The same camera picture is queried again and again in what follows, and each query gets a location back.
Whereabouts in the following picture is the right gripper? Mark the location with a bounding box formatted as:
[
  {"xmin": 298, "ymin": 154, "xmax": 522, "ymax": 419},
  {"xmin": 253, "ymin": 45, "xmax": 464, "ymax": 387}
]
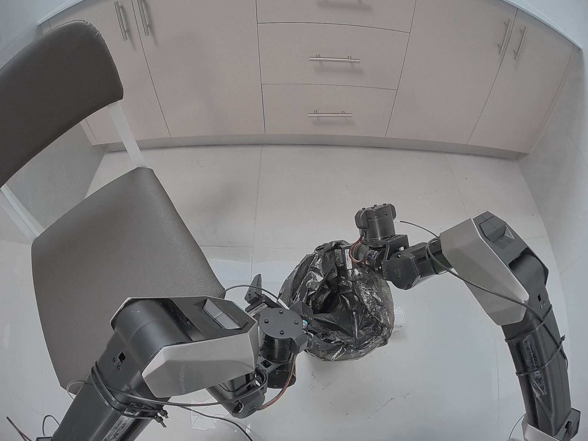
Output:
[{"xmin": 334, "ymin": 241, "xmax": 383, "ymax": 271}]

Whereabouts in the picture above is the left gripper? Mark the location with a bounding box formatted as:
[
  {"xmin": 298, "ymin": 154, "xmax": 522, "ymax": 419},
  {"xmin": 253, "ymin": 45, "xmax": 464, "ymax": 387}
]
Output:
[{"xmin": 247, "ymin": 291, "xmax": 298, "ymax": 319}]

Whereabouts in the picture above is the black plastic bag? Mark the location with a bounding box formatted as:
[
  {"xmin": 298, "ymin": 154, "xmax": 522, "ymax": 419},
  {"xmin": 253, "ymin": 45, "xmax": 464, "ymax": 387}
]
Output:
[{"xmin": 278, "ymin": 241, "xmax": 396, "ymax": 362}]

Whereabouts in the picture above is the grey chair with white legs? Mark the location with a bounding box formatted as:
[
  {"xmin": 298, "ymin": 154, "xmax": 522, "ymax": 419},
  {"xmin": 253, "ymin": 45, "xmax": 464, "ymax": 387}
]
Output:
[{"xmin": 0, "ymin": 20, "xmax": 227, "ymax": 391}]

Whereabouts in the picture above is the beige cabinet with drawers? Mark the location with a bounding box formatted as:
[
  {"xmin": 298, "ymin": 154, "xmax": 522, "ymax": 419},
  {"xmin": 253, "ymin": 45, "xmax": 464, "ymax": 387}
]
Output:
[{"xmin": 39, "ymin": 0, "xmax": 582, "ymax": 160}]

